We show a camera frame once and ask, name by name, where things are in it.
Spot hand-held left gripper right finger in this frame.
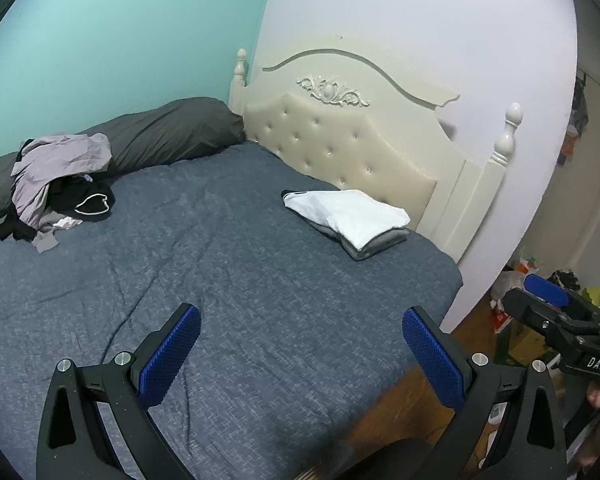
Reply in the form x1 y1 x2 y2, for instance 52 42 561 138
401 306 568 480

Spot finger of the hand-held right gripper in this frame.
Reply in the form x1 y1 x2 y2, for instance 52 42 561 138
524 273 600 322
501 287 578 341

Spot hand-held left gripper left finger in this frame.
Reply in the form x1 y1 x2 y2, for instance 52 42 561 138
37 302 203 480

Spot white polo shirt black trim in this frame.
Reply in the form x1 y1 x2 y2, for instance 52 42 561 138
281 190 411 252

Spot hanging dark clothes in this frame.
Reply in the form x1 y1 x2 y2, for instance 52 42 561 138
556 72 590 167

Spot orange snack packet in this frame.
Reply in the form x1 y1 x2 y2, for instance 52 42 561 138
489 300 515 335

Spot bed with blue sheet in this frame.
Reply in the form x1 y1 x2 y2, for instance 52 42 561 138
0 140 463 480

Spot small grey cloth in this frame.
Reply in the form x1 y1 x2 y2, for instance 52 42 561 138
311 219 411 262

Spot cream tufted headboard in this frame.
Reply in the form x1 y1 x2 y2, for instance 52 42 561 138
228 48 524 267

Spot dark grey long pillow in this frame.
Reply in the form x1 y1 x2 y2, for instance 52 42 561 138
0 97 246 229

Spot light grey garment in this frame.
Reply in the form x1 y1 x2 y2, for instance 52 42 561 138
10 133 114 254

